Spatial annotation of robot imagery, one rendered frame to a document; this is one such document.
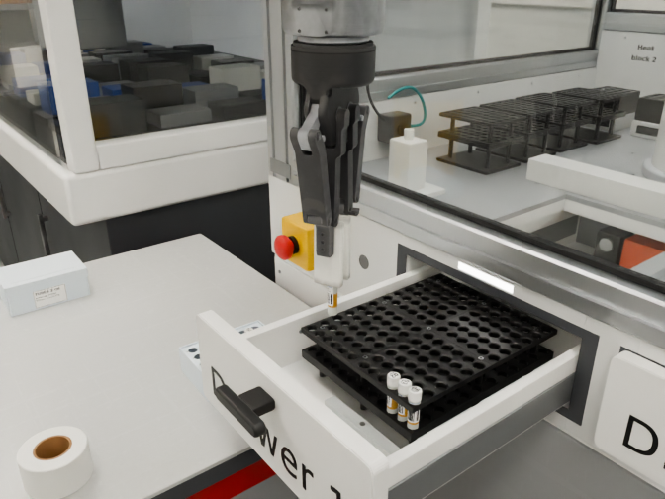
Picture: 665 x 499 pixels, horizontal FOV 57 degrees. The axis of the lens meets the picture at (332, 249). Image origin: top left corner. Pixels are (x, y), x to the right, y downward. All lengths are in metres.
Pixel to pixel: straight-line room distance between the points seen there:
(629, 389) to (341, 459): 0.29
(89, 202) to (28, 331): 0.35
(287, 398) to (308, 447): 0.04
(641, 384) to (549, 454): 0.18
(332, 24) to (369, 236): 0.41
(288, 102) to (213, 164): 0.45
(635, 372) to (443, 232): 0.27
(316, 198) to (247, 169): 0.89
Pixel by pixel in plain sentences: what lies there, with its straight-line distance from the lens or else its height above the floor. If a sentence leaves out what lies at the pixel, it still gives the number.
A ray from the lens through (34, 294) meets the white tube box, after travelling 1.10.
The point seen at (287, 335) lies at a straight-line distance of 0.72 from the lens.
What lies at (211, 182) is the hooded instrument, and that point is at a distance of 1.40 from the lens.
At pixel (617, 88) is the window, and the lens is 0.63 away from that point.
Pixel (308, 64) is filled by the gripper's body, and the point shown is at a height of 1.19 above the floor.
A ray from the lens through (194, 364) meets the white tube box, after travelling 0.83.
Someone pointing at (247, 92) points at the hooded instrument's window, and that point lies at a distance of 1.43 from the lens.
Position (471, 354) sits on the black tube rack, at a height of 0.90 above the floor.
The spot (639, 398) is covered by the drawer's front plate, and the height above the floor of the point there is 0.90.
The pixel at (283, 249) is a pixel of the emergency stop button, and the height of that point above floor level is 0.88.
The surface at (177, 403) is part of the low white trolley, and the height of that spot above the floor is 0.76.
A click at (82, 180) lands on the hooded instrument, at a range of 1.30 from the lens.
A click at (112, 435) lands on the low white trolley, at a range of 0.81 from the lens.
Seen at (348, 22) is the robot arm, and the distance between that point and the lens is 0.53.
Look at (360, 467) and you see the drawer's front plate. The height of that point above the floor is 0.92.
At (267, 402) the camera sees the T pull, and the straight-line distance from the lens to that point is 0.57.
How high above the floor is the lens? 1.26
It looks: 24 degrees down
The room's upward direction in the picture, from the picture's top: straight up
